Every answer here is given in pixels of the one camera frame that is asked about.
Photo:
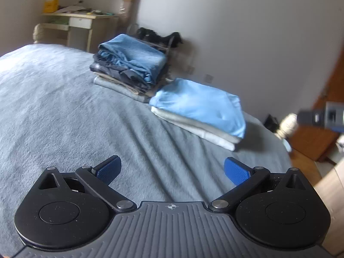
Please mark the wooden door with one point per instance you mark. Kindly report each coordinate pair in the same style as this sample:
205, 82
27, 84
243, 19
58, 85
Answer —
317, 139

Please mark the black hanging clothes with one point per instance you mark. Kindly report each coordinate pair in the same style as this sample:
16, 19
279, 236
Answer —
158, 37

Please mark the cream bedpost finial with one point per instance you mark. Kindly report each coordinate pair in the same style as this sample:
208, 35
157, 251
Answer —
286, 126
38, 33

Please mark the grey bed blanket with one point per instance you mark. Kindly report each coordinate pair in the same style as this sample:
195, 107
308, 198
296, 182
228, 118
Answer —
67, 113

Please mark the yellow box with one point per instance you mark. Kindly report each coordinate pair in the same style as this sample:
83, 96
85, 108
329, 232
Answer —
51, 1

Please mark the folded dark plaid garment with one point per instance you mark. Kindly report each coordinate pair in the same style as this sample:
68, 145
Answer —
115, 71

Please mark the light blue t-shirt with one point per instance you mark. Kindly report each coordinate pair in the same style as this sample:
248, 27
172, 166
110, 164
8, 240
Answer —
199, 102

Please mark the folded grey garment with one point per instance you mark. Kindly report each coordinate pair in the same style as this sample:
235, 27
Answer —
118, 87

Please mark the light wooden cabinet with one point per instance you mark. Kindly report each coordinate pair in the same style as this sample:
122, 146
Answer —
333, 207

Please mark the cream desk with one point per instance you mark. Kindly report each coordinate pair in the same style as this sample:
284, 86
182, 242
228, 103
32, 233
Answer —
80, 22

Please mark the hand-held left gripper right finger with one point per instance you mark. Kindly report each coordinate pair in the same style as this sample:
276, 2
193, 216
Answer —
236, 172

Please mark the folded blue jeans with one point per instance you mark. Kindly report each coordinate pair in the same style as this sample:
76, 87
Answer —
134, 53

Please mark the folded white garment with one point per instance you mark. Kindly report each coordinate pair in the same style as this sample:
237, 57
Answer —
215, 137

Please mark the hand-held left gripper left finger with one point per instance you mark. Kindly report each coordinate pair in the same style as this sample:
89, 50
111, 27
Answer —
108, 170

